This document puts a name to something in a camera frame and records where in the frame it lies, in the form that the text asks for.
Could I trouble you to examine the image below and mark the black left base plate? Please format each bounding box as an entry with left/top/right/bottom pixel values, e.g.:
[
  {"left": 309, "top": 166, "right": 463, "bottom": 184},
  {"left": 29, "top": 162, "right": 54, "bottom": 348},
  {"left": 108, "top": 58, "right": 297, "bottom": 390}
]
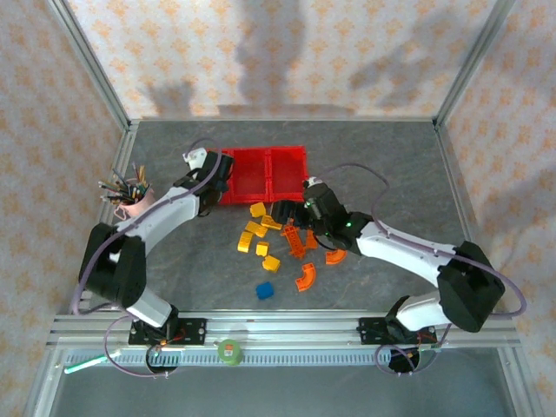
[{"left": 128, "top": 318, "right": 208, "bottom": 348}]

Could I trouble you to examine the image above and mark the orange lego plate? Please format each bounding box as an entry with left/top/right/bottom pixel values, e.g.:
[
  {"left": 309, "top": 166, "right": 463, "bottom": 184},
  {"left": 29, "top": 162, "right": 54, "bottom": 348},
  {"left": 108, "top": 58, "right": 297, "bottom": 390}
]
[{"left": 281, "top": 223, "right": 308, "bottom": 261}]

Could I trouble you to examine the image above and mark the green white stick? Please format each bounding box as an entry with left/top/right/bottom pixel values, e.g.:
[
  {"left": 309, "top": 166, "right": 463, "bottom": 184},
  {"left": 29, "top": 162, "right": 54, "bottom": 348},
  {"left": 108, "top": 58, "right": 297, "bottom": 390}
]
[{"left": 63, "top": 350, "right": 122, "bottom": 375}]

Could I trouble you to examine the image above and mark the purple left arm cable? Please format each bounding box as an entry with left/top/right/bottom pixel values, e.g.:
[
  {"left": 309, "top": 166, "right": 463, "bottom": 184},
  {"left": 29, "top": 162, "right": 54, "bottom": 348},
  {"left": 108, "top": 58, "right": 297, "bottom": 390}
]
[{"left": 69, "top": 137, "right": 225, "bottom": 379}]

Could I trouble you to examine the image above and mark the aluminium lower frame bar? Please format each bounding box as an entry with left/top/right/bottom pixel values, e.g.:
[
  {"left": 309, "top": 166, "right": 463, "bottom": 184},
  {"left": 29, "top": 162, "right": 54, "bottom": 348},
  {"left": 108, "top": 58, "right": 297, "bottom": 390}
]
[
  {"left": 497, "top": 347, "right": 538, "bottom": 417},
  {"left": 23, "top": 347, "right": 70, "bottom": 417}
]

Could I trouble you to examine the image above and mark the slotted grey cable duct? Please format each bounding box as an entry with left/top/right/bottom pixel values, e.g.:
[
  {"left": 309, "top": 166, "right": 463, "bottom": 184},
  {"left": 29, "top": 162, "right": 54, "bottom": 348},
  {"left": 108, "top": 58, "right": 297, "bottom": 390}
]
[{"left": 64, "top": 349, "right": 440, "bottom": 367}]

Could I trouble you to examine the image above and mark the green tape roll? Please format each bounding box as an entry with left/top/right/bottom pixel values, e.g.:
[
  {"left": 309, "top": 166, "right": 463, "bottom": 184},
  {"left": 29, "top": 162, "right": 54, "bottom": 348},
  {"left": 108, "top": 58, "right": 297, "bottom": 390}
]
[{"left": 216, "top": 338, "right": 243, "bottom": 367}]

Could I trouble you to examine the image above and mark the aluminium frame post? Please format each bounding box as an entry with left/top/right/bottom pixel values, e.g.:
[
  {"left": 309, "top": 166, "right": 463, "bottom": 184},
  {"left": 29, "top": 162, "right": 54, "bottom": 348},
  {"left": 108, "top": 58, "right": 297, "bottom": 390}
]
[
  {"left": 433, "top": 0, "right": 519, "bottom": 129},
  {"left": 45, "top": 0, "right": 134, "bottom": 131}
]

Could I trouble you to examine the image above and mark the aluminium side rail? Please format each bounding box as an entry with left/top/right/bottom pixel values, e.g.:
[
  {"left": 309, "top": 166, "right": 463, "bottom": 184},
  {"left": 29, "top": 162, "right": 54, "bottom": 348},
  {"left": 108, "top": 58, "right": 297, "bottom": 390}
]
[
  {"left": 434, "top": 122, "right": 499, "bottom": 314},
  {"left": 68, "top": 122, "right": 141, "bottom": 314}
]

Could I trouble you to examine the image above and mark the pink cup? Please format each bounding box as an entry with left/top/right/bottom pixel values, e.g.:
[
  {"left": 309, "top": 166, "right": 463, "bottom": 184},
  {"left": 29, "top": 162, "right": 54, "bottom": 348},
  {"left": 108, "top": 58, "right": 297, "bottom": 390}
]
[{"left": 113, "top": 186, "right": 156, "bottom": 223}]

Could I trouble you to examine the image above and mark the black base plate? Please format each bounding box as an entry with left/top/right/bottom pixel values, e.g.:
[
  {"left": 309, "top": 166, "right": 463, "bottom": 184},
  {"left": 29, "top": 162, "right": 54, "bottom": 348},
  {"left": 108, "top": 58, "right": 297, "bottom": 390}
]
[
  {"left": 128, "top": 318, "right": 208, "bottom": 348},
  {"left": 357, "top": 316, "right": 438, "bottom": 348}
]

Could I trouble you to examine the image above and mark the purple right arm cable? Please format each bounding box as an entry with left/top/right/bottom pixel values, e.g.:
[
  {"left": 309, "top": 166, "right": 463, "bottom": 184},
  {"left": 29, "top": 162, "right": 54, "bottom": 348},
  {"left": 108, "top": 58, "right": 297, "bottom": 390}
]
[{"left": 319, "top": 162, "right": 526, "bottom": 377}]

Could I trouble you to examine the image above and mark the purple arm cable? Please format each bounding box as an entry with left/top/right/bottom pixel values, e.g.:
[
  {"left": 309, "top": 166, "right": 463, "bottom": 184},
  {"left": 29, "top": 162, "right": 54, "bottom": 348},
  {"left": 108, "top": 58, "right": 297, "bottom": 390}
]
[
  {"left": 69, "top": 137, "right": 225, "bottom": 379},
  {"left": 319, "top": 162, "right": 526, "bottom": 377}
]

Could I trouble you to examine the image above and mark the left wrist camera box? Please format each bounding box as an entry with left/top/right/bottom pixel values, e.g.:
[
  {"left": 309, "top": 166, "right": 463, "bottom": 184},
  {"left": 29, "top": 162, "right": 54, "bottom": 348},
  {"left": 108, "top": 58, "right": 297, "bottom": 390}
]
[{"left": 182, "top": 147, "right": 208, "bottom": 169}]

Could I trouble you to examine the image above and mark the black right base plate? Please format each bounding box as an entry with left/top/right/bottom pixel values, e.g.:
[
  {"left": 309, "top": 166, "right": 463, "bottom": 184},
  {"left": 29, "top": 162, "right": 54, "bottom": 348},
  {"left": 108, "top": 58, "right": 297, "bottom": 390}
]
[{"left": 357, "top": 316, "right": 438, "bottom": 348}]

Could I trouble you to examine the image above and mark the aluminium back rail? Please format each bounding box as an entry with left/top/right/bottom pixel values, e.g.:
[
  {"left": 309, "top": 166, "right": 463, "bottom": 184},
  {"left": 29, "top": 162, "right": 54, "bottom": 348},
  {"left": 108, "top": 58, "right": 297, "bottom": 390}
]
[{"left": 129, "top": 116, "right": 439, "bottom": 125}]

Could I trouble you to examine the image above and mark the aluminium front rail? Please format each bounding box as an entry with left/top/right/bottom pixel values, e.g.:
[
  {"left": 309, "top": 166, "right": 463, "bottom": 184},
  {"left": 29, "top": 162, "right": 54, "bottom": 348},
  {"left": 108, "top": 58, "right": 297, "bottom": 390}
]
[{"left": 46, "top": 313, "right": 521, "bottom": 348}]

